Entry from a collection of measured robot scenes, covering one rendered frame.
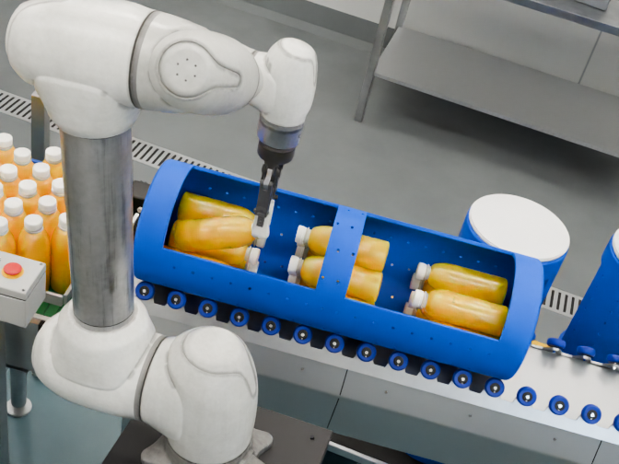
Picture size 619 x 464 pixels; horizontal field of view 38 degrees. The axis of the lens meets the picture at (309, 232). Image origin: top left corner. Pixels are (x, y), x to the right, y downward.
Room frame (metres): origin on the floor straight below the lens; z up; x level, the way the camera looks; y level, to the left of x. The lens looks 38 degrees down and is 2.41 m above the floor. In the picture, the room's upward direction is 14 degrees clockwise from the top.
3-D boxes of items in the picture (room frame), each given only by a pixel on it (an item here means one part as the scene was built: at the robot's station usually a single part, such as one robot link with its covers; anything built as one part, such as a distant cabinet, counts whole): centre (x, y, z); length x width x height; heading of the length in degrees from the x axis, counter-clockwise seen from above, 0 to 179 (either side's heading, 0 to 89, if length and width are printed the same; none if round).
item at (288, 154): (1.52, 0.11, 1.38); 0.08 x 0.07 x 0.09; 178
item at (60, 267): (1.49, 0.53, 1.00); 0.07 x 0.07 x 0.19
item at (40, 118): (1.96, 0.77, 0.55); 0.04 x 0.04 x 1.10; 88
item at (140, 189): (1.78, 0.44, 0.95); 0.10 x 0.07 x 0.10; 178
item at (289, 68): (1.52, 0.12, 1.56); 0.13 x 0.11 x 0.16; 82
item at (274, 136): (1.52, 0.11, 1.45); 0.09 x 0.09 x 0.06
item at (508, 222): (1.99, -0.54, 1.03); 0.28 x 0.28 x 0.01
